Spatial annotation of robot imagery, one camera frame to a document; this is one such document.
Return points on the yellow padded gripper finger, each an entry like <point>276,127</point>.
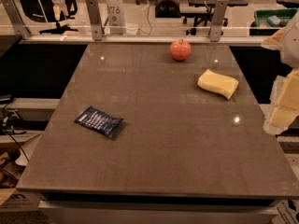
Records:
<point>284,103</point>

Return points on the yellow sponge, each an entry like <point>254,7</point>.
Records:
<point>217,83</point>

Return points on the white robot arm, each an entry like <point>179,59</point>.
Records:
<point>286,41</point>

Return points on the blue rxbar wrapper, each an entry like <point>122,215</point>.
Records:
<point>98,121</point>

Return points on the green bin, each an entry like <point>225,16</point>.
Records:
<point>268,21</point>

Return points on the red apple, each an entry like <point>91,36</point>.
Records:
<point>180,50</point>

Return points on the white numbered pillar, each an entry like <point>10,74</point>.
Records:
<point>115,12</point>

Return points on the cardboard box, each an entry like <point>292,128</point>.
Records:
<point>12,200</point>

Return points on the right metal bracket post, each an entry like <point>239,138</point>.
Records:
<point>217,20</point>

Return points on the metal bracket post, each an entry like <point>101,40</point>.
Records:
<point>217,20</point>
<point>15,18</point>
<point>95,19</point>

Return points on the middle metal bracket post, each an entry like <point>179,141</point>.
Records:
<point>95,19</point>

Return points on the left metal bracket post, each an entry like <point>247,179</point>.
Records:
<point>15,18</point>

